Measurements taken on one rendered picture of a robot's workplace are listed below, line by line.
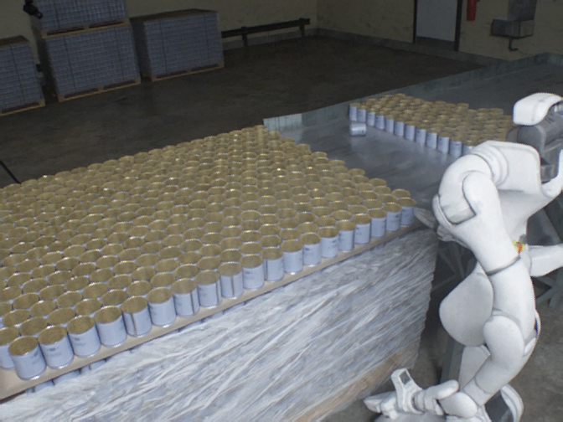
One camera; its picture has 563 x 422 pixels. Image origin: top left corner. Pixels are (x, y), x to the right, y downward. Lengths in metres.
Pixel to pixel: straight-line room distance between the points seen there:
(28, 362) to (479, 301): 1.09
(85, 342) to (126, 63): 7.87
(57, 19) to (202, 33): 2.50
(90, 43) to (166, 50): 1.32
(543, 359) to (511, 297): 1.95
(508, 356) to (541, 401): 1.66
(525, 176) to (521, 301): 0.27
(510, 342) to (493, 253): 0.19
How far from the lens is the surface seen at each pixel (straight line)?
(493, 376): 1.19
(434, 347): 2.89
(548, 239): 1.83
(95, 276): 1.48
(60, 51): 8.64
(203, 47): 9.39
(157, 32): 9.04
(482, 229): 1.01
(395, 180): 2.11
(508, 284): 1.04
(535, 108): 1.12
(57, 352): 1.28
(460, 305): 1.36
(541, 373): 2.90
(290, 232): 1.56
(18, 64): 8.53
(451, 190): 1.02
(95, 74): 8.82
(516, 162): 1.12
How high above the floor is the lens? 1.98
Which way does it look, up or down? 28 degrees down
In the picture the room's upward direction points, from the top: 4 degrees counter-clockwise
